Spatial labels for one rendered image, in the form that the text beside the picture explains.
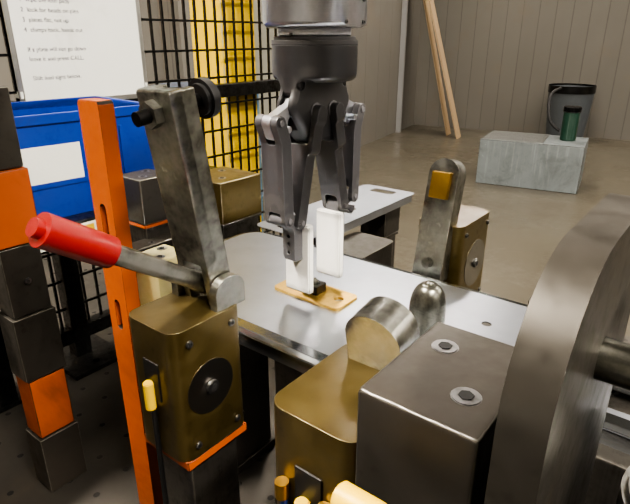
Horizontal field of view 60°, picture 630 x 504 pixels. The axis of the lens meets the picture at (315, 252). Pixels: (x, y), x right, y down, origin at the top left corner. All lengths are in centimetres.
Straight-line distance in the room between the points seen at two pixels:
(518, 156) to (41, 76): 452
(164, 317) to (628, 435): 33
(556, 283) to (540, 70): 802
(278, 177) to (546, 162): 469
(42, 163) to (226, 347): 40
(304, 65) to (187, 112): 13
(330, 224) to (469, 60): 782
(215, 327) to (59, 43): 64
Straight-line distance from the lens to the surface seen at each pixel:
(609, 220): 21
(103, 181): 48
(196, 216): 40
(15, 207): 67
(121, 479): 82
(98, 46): 100
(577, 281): 17
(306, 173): 49
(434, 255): 64
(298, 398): 30
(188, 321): 42
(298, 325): 50
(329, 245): 56
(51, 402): 77
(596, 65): 813
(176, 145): 38
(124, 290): 51
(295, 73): 47
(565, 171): 510
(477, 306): 56
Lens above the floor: 125
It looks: 22 degrees down
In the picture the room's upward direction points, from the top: straight up
